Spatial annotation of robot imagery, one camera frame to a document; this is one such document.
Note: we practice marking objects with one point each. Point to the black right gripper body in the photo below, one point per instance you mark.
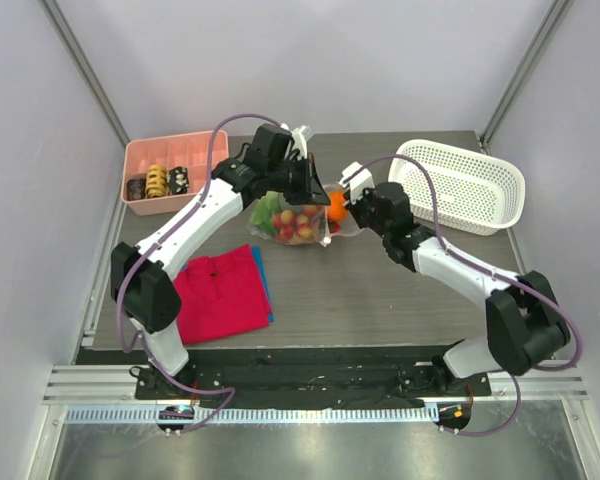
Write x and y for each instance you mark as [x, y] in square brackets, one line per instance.
[358, 204]

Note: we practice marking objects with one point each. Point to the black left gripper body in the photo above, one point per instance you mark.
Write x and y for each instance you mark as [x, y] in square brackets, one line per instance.
[295, 180]

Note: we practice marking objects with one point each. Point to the orange fake orange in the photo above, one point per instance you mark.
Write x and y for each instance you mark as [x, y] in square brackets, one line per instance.
[337, 211]

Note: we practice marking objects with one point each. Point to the clear zip top bag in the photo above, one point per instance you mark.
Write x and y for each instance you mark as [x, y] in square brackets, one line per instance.
[345, 228]

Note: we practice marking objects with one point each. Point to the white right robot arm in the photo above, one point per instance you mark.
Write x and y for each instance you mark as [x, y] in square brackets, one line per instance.
[523, 328]

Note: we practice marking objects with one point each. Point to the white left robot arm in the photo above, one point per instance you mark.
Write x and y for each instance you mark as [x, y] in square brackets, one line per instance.
[142, 277]

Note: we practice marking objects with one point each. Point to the green fake lettuce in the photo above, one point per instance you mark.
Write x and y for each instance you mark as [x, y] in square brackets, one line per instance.
[261, 218]

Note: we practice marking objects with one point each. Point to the red yellow lychee bunch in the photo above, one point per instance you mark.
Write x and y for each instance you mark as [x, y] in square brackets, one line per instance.
[302, 226]

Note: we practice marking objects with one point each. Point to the blue folded cloth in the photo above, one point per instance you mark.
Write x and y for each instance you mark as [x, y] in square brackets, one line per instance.
[262, 280]

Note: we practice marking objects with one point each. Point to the white perforated plastic basket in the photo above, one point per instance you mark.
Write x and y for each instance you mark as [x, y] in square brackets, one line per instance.
[475, 193]

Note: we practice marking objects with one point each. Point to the pink compartment tray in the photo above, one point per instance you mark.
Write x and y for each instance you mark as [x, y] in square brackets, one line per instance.
[198, 152]

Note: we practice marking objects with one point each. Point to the black white patterned item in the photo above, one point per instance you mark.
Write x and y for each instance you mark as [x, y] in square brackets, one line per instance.
[178, 180]

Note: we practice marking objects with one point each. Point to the red folded cloth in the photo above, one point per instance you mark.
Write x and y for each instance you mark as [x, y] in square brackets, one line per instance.
[221, 296]

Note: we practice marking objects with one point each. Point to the yellow spiral item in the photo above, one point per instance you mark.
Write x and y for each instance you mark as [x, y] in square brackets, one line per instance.
[156, 182]

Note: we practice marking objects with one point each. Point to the dark brown round item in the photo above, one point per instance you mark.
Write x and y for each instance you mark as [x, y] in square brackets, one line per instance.
[135, 189]

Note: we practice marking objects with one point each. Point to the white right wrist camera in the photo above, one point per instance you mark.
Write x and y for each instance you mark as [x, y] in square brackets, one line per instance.
[355, 180]

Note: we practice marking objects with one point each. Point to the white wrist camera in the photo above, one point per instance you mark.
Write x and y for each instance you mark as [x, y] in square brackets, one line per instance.
[300, 138]
[355, 180]

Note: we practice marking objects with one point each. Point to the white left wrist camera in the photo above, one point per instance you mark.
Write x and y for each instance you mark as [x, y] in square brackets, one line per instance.
[300, 138]

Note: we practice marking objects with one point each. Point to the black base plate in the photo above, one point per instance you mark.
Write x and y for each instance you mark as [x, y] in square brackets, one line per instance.
[367, 377]

